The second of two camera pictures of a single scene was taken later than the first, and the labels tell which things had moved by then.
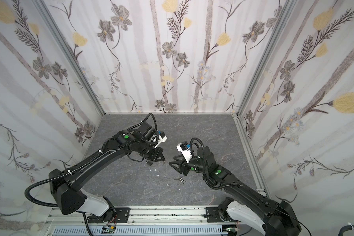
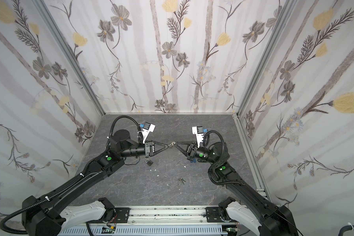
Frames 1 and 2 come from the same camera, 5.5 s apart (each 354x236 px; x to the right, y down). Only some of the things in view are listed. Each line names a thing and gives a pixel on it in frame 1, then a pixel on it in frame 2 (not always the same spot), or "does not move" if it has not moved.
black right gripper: (185, 165) to (190, 151)
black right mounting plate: (212, 215) does not move
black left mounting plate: (122, 214) does not move
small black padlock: (149, 163) does not move
